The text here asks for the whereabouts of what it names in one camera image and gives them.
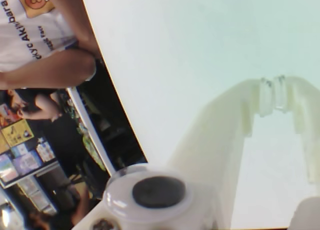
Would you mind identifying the person in black shirt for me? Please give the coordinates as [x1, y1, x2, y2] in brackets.
[4, 88, 88, 166]

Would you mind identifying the googly eye sticker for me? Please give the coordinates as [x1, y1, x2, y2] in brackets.
[102, 164, 195, 221]

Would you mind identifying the person in white T-shirt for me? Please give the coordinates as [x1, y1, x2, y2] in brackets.
[0, 0, 102, 90]

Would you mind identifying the shelf with colourful boxes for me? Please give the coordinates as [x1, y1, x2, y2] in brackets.
[0, 102, 61, 216]

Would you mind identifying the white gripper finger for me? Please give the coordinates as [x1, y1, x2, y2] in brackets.
[166, 77, 275, 230]
[273, 75, 320, 230]

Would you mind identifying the white post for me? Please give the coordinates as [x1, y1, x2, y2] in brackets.
[66, 87, 119, 176]

